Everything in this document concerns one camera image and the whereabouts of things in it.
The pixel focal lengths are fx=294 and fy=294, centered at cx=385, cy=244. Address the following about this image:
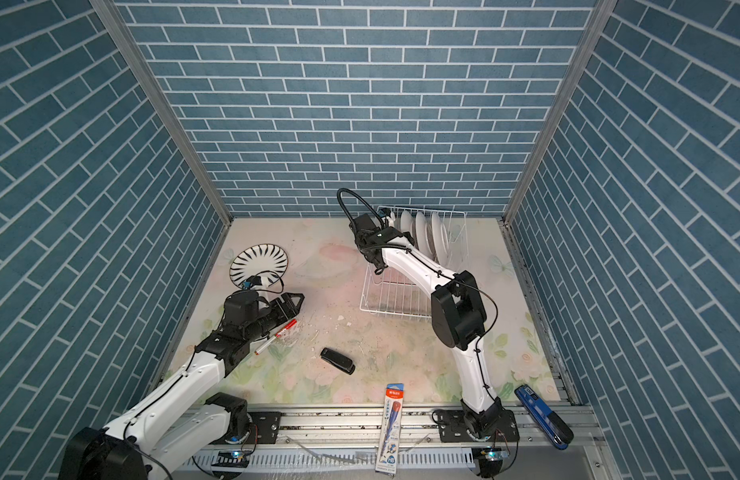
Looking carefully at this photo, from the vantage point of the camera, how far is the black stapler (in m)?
0.82

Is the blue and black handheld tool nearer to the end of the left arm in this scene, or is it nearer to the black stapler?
the black stapler

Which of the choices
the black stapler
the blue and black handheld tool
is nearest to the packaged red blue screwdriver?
the black stapler

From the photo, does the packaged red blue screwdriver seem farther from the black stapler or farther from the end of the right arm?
the end of the right arm

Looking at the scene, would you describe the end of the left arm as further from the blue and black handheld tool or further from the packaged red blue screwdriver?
the blue and black handheld tool

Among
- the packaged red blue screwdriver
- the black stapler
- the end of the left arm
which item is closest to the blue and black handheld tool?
the packaged red blue screwdriver

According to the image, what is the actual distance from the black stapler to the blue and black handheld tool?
466 mm

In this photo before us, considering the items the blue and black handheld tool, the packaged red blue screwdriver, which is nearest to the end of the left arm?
the packaged red blue screwdriver

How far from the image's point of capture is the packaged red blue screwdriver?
69 cm

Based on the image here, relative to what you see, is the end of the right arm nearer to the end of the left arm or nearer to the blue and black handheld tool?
the end of the left arm

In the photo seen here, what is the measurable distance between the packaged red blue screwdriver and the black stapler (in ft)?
0.38

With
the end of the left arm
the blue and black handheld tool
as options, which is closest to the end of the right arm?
the end of the left arm

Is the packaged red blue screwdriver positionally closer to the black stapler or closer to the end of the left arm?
the black stapler

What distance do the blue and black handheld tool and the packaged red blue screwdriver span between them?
33 cm

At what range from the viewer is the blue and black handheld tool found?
27.9 inches
